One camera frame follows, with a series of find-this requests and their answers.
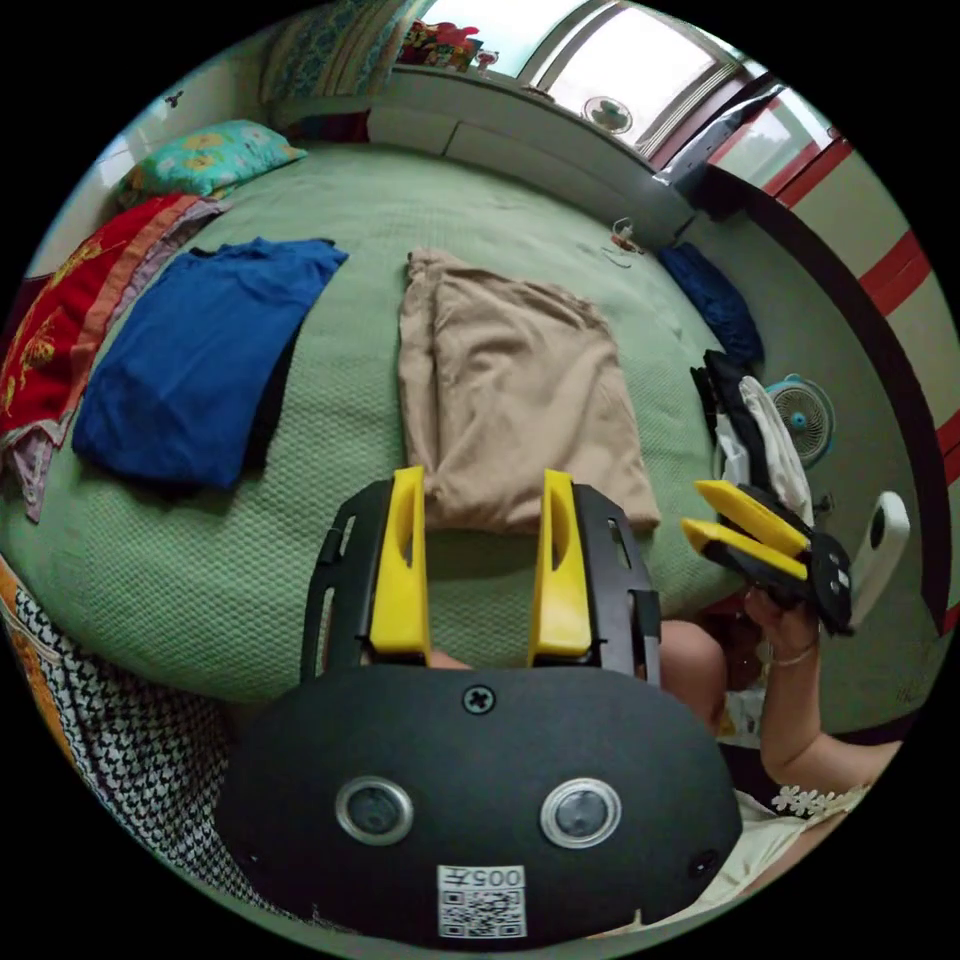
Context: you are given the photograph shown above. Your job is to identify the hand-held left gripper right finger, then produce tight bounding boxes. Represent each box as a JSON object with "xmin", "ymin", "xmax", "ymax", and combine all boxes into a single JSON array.
[{"xmin": 527, "ymin": 468, "xmax": 595, "ymax": 655}]

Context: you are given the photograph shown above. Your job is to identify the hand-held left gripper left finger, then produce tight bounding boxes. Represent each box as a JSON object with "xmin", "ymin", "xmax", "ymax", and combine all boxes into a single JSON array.
[{"xmin": 369, "ymin": 464, "xmax": 433, "ymax": 651}]

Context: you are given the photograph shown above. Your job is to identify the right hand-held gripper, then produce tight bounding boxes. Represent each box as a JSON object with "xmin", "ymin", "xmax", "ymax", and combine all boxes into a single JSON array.
[{"xmin": 678, "ymin": 479, "xmax": 857, "ymax": 639}]

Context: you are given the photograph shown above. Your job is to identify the person's right forearm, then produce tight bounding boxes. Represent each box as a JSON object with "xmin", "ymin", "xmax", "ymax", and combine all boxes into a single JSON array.
[{"xmin": 758, "ymin": 646, "xmax": 905, "ymax": 790}]

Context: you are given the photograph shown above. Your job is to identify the light brown t-shirt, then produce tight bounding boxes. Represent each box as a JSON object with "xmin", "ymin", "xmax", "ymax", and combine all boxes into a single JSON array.
[{"xmin": 395, "ymin": 247, "xmax": 663, "ymax": 535}]

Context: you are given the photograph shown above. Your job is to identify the blue t-shirt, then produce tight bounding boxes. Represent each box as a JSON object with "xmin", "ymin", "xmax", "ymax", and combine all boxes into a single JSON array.
[{"xmin": 71, "ymin": 236, "xmax": 351, "ymax": 493}]

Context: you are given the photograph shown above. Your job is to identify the person's right hand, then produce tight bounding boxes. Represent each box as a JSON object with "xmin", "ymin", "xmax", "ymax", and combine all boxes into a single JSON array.
[{"xmin": 742, "ymin": 586, "xmax": 824, "ymax": 667}]

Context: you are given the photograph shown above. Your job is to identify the pile of clothes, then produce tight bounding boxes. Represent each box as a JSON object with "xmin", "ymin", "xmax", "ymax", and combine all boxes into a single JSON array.
[{"xmin": 688, "ymin": 347, "xmax": 817, "ymax": 528}]

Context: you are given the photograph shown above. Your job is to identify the teal floor fan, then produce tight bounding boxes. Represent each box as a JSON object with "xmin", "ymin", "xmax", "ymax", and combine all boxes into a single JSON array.
[{"xmin": 763, "ymin": 372, "xmax": 836, "ymax": 472}]

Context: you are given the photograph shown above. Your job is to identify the person's body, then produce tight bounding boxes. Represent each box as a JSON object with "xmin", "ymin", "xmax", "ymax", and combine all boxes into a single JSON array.
[{"xmin": 658, "ymin": 616, "xmax": 875, "ymax": 925}]

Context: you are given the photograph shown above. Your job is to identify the dark blue garment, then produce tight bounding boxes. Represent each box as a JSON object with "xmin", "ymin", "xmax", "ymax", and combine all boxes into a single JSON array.
[{"xmin": 658, "ymin": 242, "xmax": 766, "ymax": 370}]

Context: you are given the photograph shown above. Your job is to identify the black white houndstooth cloth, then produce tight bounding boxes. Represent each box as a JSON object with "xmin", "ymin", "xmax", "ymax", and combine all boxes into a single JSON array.
[{"xmin": 0, "ymin": 554, "xmax": 316, "ymax": 928}]

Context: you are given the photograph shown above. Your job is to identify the bed with green quilt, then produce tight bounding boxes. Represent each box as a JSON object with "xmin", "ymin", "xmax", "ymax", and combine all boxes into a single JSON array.
[{"xmin": 0, "ymin": 138, "xmax": 760, "ymax": 708}]

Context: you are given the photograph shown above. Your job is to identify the red folded blanket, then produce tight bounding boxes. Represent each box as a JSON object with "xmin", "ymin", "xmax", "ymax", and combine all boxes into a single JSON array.
[{"xmin": 0, "ymin": 191, "xmax": 235, "ymax": 526}]

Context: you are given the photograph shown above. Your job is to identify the small white fan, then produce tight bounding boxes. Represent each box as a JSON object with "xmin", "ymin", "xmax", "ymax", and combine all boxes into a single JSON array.
[{"xmin": 582, "ymin": 95, "xmax": 636, "ymax": 137}]

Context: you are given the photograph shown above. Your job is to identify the teal floral pillow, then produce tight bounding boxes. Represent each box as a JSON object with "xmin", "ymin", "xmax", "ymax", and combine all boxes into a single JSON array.
[{"xmin": 114, "ymin": 119, "xmax": 310, "ymax": 213}]

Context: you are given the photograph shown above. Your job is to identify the window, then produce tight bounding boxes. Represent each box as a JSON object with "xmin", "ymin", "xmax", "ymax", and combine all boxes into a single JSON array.
[{"xmin": 416, "ymin": 0, "xmax": 856, "ymax": 196}]

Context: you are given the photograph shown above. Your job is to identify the patterned curtain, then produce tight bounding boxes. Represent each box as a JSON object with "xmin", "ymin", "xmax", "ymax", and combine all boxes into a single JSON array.
[{"xmin": 258, "ymin": 0, "xmax": 425, "ymax": 121}]

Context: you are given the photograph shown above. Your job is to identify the white cable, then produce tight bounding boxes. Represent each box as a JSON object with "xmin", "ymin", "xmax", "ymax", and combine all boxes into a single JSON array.
[{"xmin": 602, "ymin": 215, "xmax": 648, "ymax": 269}]

